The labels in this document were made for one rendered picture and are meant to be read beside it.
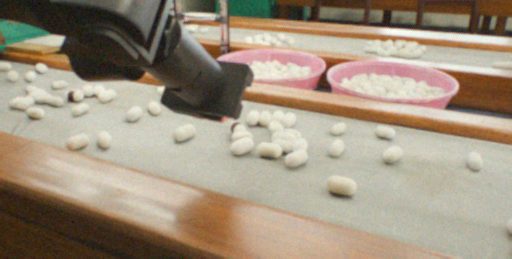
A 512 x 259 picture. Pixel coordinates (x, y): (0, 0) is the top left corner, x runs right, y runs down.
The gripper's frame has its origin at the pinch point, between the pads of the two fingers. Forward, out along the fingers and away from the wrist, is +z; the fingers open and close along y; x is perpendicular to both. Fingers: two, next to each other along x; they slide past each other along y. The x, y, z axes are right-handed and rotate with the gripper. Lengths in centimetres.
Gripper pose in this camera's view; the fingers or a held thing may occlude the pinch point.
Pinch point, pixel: (232, 111)
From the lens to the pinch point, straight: 53.1
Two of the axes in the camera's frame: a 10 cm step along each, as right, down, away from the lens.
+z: 3.1, 3.3, 8.9
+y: -9.1, -1.6, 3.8
